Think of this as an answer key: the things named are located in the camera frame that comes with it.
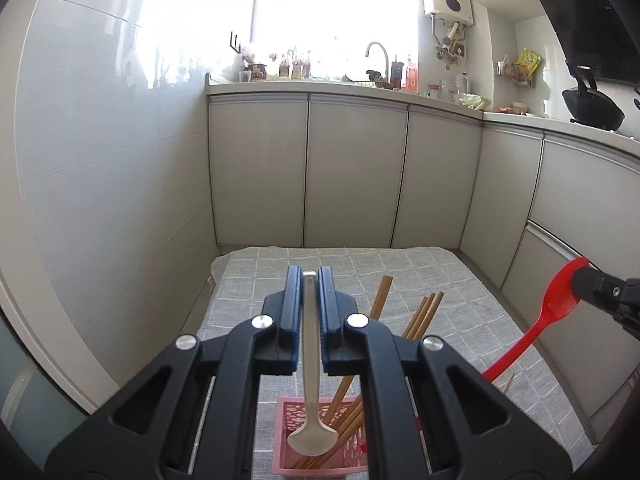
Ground gas stove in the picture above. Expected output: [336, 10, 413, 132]
[570, 117, 640, 142]

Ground grey checked tablecloth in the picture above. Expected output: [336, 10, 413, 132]
[197, 246, 596, 480]

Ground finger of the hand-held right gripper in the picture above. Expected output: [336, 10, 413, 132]
[571, 267, 640, 341]

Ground white kitchen cabinets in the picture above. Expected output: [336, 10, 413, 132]
[207, 92, 640, 418]

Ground pile of wooden chopsticks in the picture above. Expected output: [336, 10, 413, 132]
[292, 275, 445, 471]

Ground black wok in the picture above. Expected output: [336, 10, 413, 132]
[561, 60, 627, 131]

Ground wall spice rack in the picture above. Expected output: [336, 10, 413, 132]
[496, 57, 538, 86]

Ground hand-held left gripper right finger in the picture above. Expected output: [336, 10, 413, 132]
[318, 266, 596, 480]

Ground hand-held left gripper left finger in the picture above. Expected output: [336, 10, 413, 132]
[45, 265, 306, 480]

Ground yellow green snack packet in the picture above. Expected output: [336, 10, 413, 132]
[515, 49, 542, 73]

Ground curved metal faucet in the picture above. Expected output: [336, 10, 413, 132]
[365, 41, 390, 81]

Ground red plastic spoon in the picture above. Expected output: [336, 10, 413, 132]
[481, 256, 590, 382]

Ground pink perforated utensil holder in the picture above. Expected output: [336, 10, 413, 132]
[272, 396, 371, 477]

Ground black range hood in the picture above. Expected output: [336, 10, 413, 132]
[517, 0, 640, 83]

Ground bright kitchen window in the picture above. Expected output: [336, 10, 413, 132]
[250, 0, 421, 78]

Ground white plastic spoon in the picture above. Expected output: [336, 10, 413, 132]
[286, 270, 336, 457]

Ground white kitchen countertop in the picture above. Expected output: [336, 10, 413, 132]
[205, 72, 640, 143]

